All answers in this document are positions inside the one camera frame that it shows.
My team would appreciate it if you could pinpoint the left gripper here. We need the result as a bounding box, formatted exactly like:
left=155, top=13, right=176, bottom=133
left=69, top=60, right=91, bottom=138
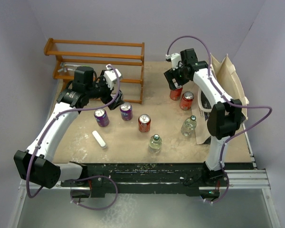
left=86, top=70, right=124, bottom=110

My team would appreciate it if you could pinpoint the red cola can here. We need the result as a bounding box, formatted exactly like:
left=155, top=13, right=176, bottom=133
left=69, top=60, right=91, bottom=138
left=138, top=114, right=151, bottom=133
left=170, top=86, right=183, bottom=101
left=180, top=91, right=194, bottom=110

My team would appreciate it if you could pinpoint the glass soda bottle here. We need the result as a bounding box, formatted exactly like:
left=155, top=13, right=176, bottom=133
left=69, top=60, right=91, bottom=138
left=181, top=115, right=197, bottom=137
left=148, top=134, right=162, bottom=153

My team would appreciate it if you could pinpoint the canvas tote bag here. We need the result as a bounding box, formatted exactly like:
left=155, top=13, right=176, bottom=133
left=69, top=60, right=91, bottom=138
left=191, top=55, right=249, bottom=144

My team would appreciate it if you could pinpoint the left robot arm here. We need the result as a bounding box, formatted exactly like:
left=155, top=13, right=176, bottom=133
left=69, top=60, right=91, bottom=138
left=14, top=65, right=123, bottom=189

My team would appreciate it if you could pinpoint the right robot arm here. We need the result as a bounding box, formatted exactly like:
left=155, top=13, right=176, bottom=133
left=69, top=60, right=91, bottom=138
left=164, top=49, right=242, bottom=186

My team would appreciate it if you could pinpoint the purple soda can right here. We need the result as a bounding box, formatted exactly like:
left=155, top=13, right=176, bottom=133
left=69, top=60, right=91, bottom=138
left=120, top=102, right=133, bottom=121

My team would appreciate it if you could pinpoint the purple soda can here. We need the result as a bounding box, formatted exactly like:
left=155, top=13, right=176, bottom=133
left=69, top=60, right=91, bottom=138
left=120, top=102, right=133, bottom=121
left=94, top=109, right=109, bottom=127

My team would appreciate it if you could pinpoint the purple soda can left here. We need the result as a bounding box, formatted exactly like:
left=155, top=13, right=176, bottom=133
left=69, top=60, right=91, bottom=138
left=94, top=109, right=109, bottom=127

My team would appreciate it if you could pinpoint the wooden shelf rack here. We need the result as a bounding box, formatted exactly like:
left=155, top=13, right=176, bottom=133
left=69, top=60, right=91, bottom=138
left=44, top=38, right=145, bottom=104

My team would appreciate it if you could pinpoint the white tube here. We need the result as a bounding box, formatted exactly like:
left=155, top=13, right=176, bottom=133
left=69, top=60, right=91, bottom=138
left=92, top=131, right=107, bottom=149

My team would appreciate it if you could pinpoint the glass soda bottle front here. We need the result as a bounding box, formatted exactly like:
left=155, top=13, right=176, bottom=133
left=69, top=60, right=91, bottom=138
left=148, top=134, right=162, bottom=153

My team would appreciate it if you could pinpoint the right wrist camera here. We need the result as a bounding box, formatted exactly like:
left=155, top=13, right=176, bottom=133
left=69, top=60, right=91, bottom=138
left=165, top=53, right=181, bottom=70

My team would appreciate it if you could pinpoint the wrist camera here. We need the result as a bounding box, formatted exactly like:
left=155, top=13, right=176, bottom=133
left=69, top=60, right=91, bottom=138
left=104, top=65, right=123, bottom=90
left=165, top=53, right=181, bottom=70

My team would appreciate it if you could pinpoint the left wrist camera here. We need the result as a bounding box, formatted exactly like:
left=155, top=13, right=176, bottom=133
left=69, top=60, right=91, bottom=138
left=104, top=65, right=123, bottom=90

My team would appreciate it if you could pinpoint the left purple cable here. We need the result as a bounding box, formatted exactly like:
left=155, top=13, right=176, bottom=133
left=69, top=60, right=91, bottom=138
left=26, top=64, right=121, bottom=211

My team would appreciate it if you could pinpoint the purple cable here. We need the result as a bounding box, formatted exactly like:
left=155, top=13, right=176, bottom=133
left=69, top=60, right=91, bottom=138
left=167, top=35, right=273, bottom=204
left=26, top=64, right=121, bottom=211

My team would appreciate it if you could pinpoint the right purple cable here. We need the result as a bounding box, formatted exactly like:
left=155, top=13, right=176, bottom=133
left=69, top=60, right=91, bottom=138
left=167, top=35, right=273, bottom=204

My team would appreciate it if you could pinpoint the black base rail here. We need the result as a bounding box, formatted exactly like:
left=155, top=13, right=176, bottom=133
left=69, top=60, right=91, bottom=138
left=61, top=162, right=253, bottom=198

